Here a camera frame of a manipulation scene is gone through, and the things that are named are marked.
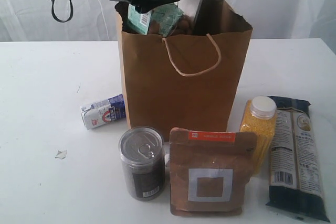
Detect brown paper shopping bag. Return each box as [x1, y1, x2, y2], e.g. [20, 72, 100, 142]
[115, 0, 253, 140]

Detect small blue white milk carton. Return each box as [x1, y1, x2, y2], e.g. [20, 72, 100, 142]
[80, 94, 126, 130]

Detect white backdrop curtain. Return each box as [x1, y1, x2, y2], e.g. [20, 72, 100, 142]
[1, 0, 335, 49]

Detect clear can dark grains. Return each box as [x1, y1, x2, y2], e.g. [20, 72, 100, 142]
[119, 126, 165, 201]

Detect small white plastic piece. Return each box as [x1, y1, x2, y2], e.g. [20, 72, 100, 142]
[164, 154, 170, 169]

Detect yellow millet plastic bottle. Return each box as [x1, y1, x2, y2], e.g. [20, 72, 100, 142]
[240, 96, 277, 175]

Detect small torn label scrap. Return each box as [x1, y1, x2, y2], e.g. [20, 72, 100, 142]
[55, 150, 67, 160]

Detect brown kraft stand-up pouch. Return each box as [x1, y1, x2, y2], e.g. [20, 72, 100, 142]
[170, 127, 257, 216]

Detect dark blue noodle packet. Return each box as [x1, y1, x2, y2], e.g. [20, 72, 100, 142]
[267, 96, 330, 222]

